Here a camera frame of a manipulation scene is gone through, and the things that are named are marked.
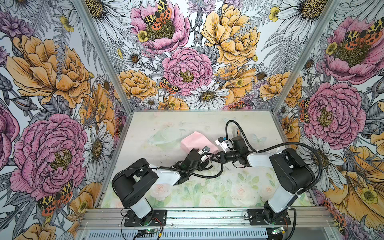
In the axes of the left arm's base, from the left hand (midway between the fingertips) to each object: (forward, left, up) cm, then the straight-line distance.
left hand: (200, 156), depth 91 cm
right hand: (-4, -7, 0) cm, 8 cm away
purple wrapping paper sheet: (+9, +2, +2) cm, 10 cm away
